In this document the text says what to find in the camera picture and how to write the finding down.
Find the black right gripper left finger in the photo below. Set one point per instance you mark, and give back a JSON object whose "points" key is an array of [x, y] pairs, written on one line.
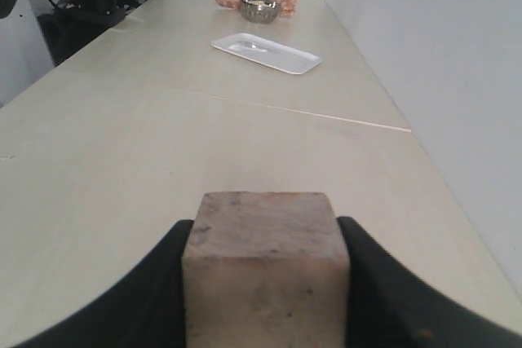
{"points": [[143, 309]]}

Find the silver metal bowl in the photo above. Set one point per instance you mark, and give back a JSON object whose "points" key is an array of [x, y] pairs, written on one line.
{"points": [[259, 11]]}

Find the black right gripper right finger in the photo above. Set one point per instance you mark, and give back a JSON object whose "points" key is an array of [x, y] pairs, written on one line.
{"points": [[389, 306]]}

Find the white rectangular tray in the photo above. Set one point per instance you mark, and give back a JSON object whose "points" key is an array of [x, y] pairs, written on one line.
{"points": [[268, 53]]}

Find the small pale wooden cube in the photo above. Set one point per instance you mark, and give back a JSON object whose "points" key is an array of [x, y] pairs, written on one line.
{"points": [[265, 269]]}

